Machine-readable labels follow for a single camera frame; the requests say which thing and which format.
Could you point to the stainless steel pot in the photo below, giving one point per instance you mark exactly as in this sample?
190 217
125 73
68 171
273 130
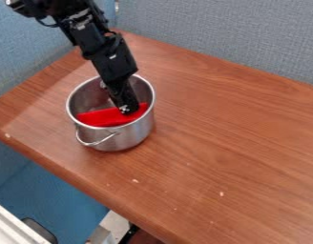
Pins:
89 97

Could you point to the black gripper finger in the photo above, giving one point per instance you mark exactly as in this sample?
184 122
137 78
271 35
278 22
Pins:
121 94

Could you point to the red plastic block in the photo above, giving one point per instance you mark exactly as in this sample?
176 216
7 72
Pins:
109 117

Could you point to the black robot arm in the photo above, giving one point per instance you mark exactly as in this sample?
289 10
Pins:
82 23

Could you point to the grey table leg bracket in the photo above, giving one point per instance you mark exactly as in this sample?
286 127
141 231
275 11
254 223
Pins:
110 229

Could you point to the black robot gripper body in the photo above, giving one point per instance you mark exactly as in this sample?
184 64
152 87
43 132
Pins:
109 55

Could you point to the white box with black base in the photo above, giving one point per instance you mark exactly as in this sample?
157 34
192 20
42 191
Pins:
22 231

